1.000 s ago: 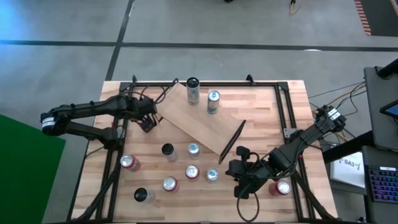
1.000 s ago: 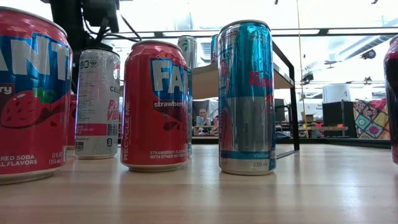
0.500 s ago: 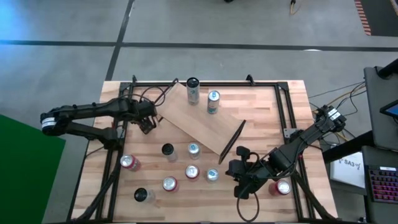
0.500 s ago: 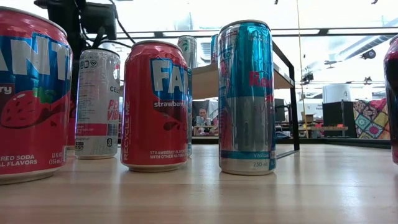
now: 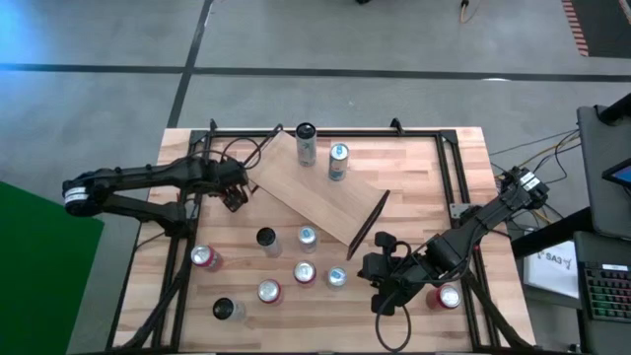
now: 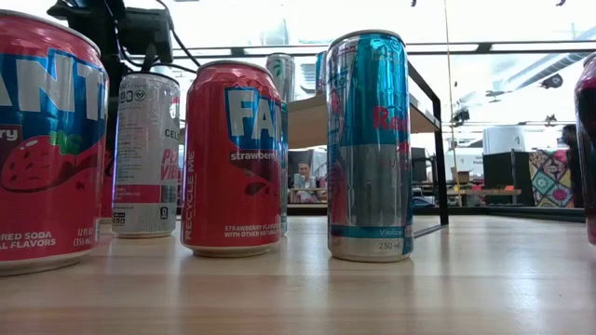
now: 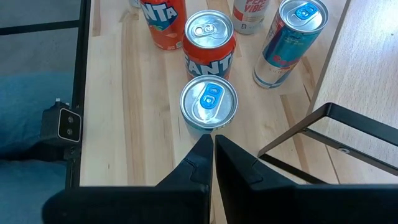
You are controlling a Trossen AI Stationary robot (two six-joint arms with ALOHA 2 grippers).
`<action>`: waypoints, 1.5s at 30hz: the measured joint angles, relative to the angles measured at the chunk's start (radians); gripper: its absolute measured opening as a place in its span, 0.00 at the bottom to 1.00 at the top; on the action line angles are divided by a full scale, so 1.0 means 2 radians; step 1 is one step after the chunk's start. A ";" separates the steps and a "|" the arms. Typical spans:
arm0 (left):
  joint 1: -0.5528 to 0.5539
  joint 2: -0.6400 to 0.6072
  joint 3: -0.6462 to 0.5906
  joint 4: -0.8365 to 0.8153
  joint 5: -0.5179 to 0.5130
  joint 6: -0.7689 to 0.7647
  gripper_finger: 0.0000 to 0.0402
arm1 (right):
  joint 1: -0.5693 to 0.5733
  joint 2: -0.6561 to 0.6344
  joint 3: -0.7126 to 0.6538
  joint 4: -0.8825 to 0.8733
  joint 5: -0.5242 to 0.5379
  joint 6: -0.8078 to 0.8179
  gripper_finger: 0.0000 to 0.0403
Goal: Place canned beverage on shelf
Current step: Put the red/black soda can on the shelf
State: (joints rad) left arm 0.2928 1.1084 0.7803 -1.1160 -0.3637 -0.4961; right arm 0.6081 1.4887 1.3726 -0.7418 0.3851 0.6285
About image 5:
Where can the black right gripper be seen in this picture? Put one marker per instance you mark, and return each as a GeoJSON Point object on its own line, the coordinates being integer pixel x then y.
{"type": "Point", "coordinates": [389, 273]}

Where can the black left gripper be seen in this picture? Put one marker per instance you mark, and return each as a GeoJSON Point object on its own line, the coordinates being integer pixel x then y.
{"type": "Point", "coordinates": [231, 176]}

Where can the white Celsius palm can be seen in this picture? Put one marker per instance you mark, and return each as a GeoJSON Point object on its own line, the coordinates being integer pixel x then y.
{"type": "Point", "coordinates": [223, 308]}
{"type": "Point", "coordinates": [306, 148]}

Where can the red Fanta strawberry can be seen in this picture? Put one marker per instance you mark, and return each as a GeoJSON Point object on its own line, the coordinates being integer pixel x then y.
{"type": "Point", "coordinates": [304, 272]}
{"type": "Point", "coordinates": [269, 291]}
{"type": "Point", "coordinates": [202, 255]}

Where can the blue silver Red Bull can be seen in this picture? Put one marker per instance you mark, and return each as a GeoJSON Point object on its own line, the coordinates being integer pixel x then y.
{"type": "Point", "coordinates": [337, 277]}
{"type": "Point", "coordinates": [307, 236]}
{"type": "Point", "coordinates": [338, 167]}

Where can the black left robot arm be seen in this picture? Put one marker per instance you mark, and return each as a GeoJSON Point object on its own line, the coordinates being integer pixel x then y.
{"type": "Point", "coordinates": [148, 175]}

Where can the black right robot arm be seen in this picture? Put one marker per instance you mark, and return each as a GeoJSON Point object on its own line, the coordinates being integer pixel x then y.
{"type": "Point", "coordinates": [493, 207]}

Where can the white Celsius peach can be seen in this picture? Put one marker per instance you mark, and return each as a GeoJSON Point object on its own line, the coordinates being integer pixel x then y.
{"type": "Point", "coordinates": [267, 237]}

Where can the red Coca-Cola can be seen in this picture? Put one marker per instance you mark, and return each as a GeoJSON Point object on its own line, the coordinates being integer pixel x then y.
{"type": "Point", "coordinates": [449, 297]}

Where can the white SA3 paper sign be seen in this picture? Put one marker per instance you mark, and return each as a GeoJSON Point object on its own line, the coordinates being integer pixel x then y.
{"type": "Point", "coordinates": [552, 266]}

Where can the black desk support bar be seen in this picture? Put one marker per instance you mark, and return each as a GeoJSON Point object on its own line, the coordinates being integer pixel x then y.
{"type": "Point", "coordinates": [547, 234]}

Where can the green floor mat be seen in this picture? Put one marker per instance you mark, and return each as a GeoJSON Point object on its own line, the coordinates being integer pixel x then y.
{"type": "Point", "coordinates": [39, 276]}

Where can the grey side desk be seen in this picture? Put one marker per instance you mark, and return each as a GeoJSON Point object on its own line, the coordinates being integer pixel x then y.
{"type": "Point", "coordinates": [599, 340]}
{"type": "Point", "coordinates": [606, 207]}

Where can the backlit black keyboard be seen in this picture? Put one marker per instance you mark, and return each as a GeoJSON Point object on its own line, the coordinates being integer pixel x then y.
{"type": "Point", "coordinates": [609, 296]}

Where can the monitor with blue screen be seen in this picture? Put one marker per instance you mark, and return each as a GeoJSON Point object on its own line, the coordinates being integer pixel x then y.
{"type": "Point", "coordinates": [622, 173]}

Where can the black hazard-striped floor mat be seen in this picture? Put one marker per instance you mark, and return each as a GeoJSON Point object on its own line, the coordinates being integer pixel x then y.
{"type": "Point", "coordinates": [606, 29]}

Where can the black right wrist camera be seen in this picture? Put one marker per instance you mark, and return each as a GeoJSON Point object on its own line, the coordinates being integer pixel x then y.
{"type": "Point", "coordinates": [385, 240]}

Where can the wooden shelf with black frame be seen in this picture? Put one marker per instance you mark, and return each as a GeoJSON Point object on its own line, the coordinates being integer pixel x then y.
{"type": "Point", "coordinates": [305, 192]}

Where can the black aluminium rig frame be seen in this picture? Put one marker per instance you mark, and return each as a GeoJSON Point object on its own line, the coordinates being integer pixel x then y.
{"type": "Point", "coordinates": [370, 133]}

